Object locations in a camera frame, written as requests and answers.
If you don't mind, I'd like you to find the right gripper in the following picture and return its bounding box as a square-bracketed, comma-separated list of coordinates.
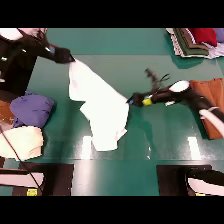
[127, 92, 155, 108]

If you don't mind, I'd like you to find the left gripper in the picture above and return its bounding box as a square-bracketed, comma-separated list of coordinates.
[52, 46, 76, 65]

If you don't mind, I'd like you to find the white T-shirt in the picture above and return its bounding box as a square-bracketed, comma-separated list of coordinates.
[67, 58, 131, 153]

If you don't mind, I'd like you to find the purple garment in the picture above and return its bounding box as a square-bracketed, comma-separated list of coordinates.
[9, 92, 56, 130]

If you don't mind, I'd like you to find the orange-brown garment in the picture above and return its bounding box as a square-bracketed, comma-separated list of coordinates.
[189, 77, 224, 141]

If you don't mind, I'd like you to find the dark green garment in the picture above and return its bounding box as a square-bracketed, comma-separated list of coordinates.
[172, 28, 210, 57]

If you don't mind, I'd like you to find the brown garment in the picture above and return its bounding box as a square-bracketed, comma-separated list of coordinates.
[0, 99, 16, 128]

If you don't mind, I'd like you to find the white garment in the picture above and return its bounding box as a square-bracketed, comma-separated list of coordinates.
[199, 41, 224, 61]

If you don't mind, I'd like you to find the red garment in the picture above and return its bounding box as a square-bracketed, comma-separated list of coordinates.
[187, 28, 219, 48]

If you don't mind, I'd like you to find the cream garment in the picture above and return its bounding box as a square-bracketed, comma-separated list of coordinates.
[0, 125, 45, 161]

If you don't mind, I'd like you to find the lavender garment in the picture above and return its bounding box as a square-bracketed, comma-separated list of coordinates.
[213, 28, 224, 45]

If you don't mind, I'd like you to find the black cable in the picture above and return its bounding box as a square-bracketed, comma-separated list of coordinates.
[0, 125, 45, 195]

